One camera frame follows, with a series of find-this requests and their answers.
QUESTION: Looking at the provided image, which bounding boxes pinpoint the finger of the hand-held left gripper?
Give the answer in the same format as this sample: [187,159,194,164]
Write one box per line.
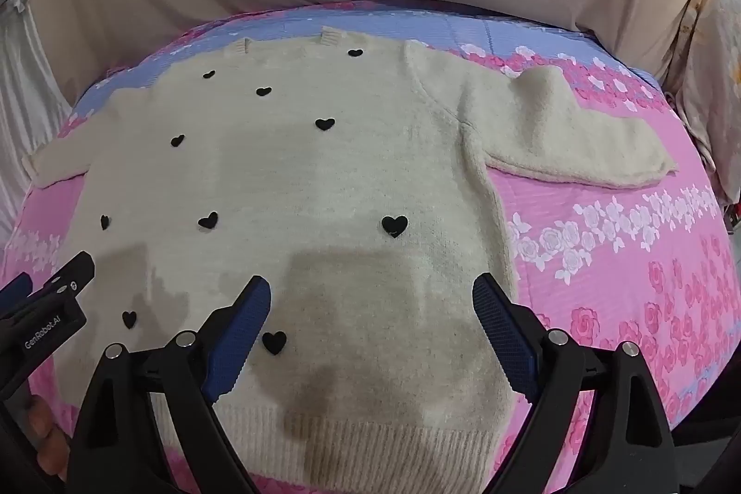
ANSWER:
[0,271,34,308]
[33,251,97,305]

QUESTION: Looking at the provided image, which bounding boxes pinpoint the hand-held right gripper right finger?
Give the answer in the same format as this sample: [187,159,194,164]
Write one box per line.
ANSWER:
[471,274,679,494]

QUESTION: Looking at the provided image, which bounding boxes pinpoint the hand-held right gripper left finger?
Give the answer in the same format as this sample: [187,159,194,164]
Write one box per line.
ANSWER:
[68,275,273,494]

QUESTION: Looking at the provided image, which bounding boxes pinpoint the cream sweater with black hearts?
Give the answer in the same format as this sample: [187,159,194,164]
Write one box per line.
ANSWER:
[22,26,679,490]

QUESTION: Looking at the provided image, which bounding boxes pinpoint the person's left hand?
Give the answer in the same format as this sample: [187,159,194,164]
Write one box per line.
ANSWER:
[25,394,69,482]

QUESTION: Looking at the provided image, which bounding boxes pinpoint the pink floral blanket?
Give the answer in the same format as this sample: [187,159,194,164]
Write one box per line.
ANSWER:
[0,0,741,494]

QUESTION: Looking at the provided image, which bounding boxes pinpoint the white curtain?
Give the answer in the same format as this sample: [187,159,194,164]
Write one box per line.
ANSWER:
[0,0,77,234]

